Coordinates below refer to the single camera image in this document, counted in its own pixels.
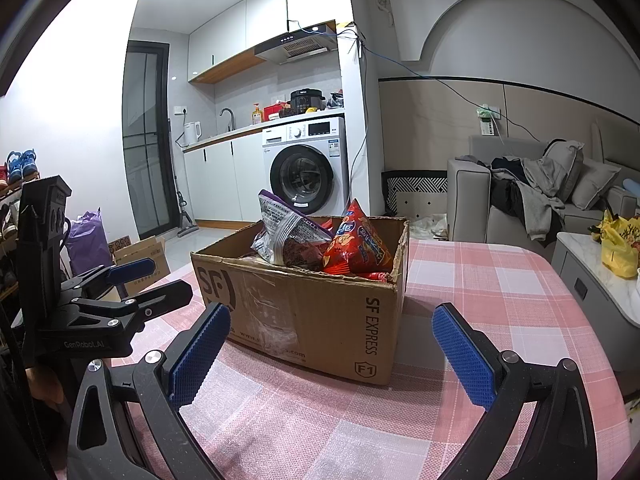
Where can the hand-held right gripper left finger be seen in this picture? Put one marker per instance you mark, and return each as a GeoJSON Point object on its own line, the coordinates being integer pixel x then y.
{"type": "Point", "coordinates": [200, 355]}

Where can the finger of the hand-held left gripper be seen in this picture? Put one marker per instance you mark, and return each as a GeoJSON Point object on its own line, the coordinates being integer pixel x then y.
{"type": "Point", "coordinates": [132, 270]}
{"type": "Point", "coordinates": [165, 297]}

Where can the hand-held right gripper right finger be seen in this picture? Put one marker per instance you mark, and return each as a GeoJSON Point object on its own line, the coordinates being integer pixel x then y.
{"type": "Point", "coordinates": [462, 360]}

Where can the brown cardboard box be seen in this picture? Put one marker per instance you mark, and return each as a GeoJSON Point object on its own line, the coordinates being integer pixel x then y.
{"type": "Point", "coordinates": [310, 320]}

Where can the red gold snack packet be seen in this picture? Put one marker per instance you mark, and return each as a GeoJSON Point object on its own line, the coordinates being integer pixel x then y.
{"type": "Point", "coordinates": [377, 276]}

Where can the purple white snack packet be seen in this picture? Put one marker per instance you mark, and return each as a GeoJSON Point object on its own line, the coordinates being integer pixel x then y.
{"type": "Point", "coordinates": [290, 240]}

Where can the red blue-label snack packet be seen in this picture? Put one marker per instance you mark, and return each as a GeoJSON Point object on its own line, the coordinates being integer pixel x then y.
{"type": "Point", "coordinates": [357, 250]}

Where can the person's left hand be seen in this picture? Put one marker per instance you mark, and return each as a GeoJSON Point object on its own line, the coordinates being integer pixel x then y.
{"type": "Point", "coordinates": [47, 382]}

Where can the printed cardboard box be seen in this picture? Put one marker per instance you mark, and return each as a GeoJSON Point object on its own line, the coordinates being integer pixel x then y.
{"type": "Point", "coordinates": [142, 260]}

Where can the shoe rack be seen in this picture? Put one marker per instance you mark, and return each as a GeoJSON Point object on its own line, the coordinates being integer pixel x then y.
{"type": "Point", "coordinates": [10, 240]}

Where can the purple bag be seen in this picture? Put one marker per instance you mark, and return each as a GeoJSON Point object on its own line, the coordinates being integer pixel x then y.
{"type": "Point", "coordinates": [87, 245]}

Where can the upright vacuum cleaner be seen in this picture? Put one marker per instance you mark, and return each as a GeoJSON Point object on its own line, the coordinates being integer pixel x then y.
{"type": "Point", "coordinates": [184, 210]}

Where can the pink checked tablecloth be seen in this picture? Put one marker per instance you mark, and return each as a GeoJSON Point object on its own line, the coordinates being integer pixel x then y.
{"type": "Point", "coordinates": [475, 280]}

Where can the blue shoes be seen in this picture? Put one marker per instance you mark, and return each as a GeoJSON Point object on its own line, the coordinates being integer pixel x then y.
{"type": "Point", "coordinates": [20, 165]}

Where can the dark glass door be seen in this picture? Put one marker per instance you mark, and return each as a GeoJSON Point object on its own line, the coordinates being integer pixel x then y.
{"type": "Point", "coordinates": [147, 150]}

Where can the white kitchen counter cabinet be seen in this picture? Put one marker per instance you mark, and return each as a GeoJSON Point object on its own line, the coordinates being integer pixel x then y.
{"type": "Point", "coordinates": [225, 180]}

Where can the white plastic bag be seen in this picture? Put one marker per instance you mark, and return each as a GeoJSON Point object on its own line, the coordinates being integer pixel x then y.
{"type": "Point", "coordinates": [430, 225]}

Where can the white electric kettle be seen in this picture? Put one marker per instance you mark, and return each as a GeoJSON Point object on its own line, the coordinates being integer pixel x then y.
{"type": "Point", "coordinates": [192, 132]}

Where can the white coffee table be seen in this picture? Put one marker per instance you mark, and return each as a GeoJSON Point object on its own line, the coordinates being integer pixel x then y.
{"type": "Point", "coordinates": [595, 280]}

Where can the grey sofa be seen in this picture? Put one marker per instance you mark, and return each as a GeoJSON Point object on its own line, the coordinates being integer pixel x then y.
{"type": "Point", "coordinates": [465, 195]}

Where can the black white patterned board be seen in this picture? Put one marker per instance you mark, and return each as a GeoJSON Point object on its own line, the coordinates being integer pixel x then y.
{"type": "Point", "coordinates": [415, 192]}

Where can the curved metal faucet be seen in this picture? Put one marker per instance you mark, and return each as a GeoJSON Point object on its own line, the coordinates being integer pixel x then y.
{"type": "Point", "coordinates": [229, 117]}

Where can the grey jacket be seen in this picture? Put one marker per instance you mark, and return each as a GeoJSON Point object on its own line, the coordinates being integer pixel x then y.
{"type": "Point", "coordinates": [540, 195]}

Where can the white washing machine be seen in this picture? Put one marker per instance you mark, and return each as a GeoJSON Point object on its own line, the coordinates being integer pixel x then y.
{"type": "Point", "coordinates": [305, 170]}

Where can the yellow plastic bag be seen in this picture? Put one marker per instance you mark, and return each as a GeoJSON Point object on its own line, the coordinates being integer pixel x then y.
{"type": "Point", "coordinates": [617, 250]}

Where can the yellow soap bottle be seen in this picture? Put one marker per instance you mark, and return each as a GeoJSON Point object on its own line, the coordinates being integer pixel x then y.
{"type": "Point", "coordinates": [257, 114]}

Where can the red container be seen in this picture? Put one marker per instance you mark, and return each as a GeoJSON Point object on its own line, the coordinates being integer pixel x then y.
{"type": "Point", "coordinates": [273, 112]}

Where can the grey pillow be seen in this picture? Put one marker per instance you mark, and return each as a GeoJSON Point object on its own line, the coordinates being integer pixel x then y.
{"type": "Point", "coordinates": [595, 182]}

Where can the black pressure cooker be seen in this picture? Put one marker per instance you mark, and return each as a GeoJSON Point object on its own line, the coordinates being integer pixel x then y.
{"type": "Point", "coordinates": [307, 100]}

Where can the steel range hood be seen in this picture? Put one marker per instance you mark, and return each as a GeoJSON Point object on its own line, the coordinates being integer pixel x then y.
{"type": "Point", "coordinates": [295, 45]}

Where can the wall socket with plug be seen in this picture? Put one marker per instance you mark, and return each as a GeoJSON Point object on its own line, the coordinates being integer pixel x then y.
{"type": "Point", "coordinates": [489, 120]}

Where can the white wall cabinets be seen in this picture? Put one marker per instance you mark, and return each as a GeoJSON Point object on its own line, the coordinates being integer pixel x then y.
{"type": "Point", "coordinates": [250, 20]}

